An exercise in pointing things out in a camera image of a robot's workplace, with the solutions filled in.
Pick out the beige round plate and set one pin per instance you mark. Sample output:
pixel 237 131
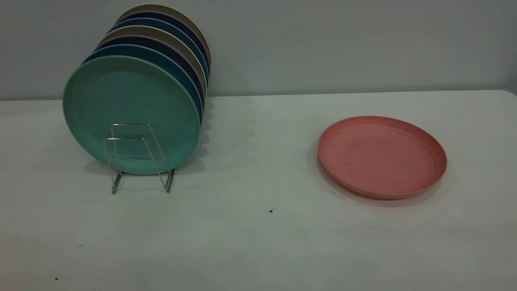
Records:
pixel 161 7
pixel 149 30

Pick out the dark purple round plate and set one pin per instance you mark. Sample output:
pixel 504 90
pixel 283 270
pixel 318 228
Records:
pixel 161 14
pixel 141 39

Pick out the pink round plate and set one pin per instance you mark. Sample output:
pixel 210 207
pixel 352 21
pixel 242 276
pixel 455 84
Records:
pixel 379 157

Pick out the blue round plate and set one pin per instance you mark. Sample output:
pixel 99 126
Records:
pixel 153 21
pixel 133 49

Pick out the green round plate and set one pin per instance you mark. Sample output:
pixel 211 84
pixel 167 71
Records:
pixel 121 97

